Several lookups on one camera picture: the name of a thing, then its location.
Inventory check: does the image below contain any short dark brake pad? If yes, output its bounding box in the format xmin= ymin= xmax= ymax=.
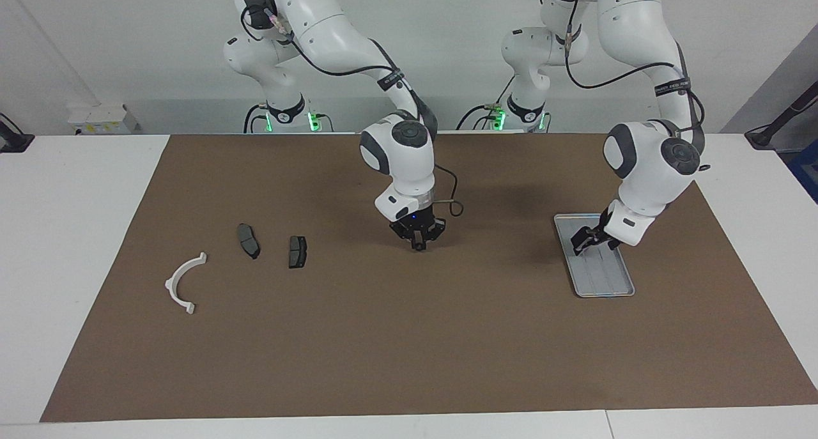
xmin=288 ymin=235 xmax=309 ymax=270

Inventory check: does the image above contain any long dark brake pad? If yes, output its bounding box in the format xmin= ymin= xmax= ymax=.
xmin=236 ymin=222 xmax=261 ymax=261

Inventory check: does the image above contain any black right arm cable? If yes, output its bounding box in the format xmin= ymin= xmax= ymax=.
xmin=241 ymin=7 xmax=465 ymax=218

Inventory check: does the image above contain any brown table mat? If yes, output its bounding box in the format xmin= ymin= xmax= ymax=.
xmin=40 ymin=134 xmax=818 ymax=422

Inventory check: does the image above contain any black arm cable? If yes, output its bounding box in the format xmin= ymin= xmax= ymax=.
xmin=241 ymin=7 xmax=465 ymax=218
xmin=562 ymin=4 xmax=707 ymax=137

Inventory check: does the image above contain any white power strip box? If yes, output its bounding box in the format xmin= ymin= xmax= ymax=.
xmin=66 ymin=103 xmax=139 ymax=136

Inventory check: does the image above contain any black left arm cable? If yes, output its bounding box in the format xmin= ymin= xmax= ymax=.
xmin=562 ymin=4 xmax=707 ymax=137

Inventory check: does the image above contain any black clamp mount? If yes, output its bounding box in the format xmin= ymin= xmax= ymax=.
xmin=0 ymin=111 xmax=35 ymax=154

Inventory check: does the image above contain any white semicircular bracket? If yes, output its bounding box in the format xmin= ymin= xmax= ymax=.
xmin=164 ymin=252 xmax=208 ymax=316

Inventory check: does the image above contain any silver metal tray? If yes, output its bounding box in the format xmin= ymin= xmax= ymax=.
xmin=553 ymin=213 xmax=636 ymax=298

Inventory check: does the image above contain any blue crate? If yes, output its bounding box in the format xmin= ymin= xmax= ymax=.
xmin=787 ymin=139 xmax=818 ymax=205

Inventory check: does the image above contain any black angled stand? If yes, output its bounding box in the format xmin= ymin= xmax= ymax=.
xmin=744 ymin=79 xmax=818 ymax=151

